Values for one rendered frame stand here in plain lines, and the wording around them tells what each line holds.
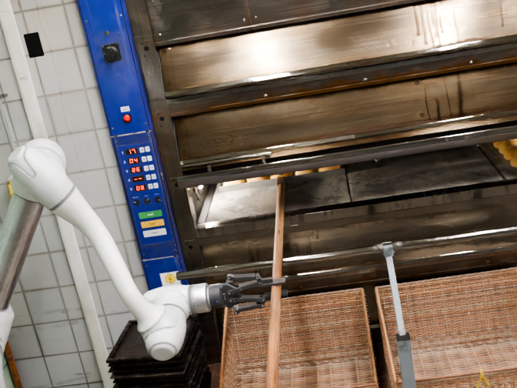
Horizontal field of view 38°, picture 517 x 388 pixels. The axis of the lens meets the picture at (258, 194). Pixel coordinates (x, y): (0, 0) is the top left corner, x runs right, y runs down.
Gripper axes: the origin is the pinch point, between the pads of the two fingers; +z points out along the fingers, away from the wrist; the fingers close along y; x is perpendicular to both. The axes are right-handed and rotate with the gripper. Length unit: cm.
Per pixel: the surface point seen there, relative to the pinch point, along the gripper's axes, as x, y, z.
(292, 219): -61, 2, 5
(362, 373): -39, 60, 23
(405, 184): -76, 1, 50
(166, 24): -62, -77, -28
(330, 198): -73, 1, 20
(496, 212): -62, 12, 81
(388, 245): -22.9, 1.6, 36.9
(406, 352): -0.4, 28.5, 36.9
